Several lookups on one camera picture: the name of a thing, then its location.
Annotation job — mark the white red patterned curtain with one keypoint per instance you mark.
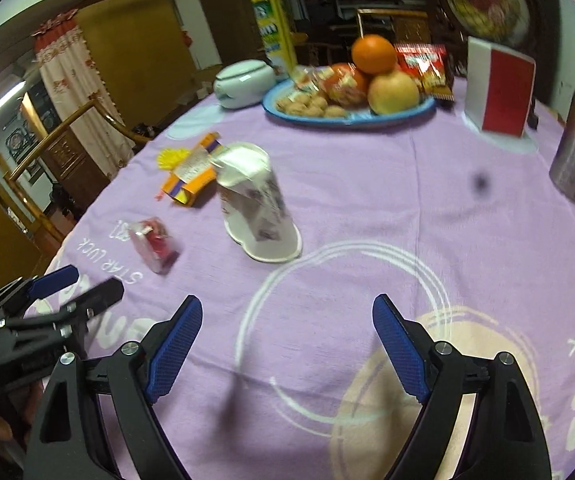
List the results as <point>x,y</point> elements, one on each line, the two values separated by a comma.
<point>74,90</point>

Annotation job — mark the orange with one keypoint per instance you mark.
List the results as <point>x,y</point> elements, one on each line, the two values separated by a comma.
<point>375,53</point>

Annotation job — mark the orange cardboard box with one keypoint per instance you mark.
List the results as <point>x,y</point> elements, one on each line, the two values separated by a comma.
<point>192,180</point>

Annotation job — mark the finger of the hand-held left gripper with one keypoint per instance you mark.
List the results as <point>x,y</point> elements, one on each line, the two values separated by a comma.
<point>92,299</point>
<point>54,279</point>

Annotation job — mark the red snack packet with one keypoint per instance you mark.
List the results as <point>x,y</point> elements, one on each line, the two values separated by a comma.
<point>438,84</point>
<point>420,57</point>

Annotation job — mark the white round container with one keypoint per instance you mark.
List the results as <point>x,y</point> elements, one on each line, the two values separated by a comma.
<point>242,84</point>

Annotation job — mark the wooden side table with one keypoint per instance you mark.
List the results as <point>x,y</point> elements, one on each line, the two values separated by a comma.
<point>392,22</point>

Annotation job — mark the red and white box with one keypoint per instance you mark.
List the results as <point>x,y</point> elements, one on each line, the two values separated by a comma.
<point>507,95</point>

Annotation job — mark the blue round plate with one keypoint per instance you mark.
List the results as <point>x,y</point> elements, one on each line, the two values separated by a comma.
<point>277,105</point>

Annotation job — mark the clear wrapped candies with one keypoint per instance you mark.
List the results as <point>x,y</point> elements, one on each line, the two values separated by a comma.
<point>307,77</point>

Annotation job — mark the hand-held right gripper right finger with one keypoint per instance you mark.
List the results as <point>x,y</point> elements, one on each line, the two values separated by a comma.
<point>402,350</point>

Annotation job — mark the wooden chair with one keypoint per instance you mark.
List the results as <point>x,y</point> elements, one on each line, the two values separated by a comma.
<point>62,150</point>

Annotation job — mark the wrapped orange snack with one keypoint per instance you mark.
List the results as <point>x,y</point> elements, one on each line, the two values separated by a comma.
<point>347,82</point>

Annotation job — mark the small red candy packet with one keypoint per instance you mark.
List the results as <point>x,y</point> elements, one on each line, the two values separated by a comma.
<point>155,245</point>

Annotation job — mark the framed round decorative plate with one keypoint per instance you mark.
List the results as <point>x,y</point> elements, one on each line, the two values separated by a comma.
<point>487,2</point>

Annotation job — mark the pile of walnuts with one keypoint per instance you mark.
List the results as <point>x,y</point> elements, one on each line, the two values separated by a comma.
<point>312,105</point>

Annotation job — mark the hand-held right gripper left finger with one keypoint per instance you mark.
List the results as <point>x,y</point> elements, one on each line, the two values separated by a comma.
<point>175,350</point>

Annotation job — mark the yellow paper scrap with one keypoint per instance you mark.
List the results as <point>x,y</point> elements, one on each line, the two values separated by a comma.
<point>170,158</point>

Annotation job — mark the yellow apple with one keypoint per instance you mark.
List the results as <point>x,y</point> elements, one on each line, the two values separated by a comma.
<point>392,92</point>

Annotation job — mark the tall yellow box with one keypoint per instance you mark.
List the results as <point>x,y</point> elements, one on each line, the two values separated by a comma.
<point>272,30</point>

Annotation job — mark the white paper cup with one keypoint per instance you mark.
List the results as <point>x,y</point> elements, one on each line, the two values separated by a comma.
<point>257,200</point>

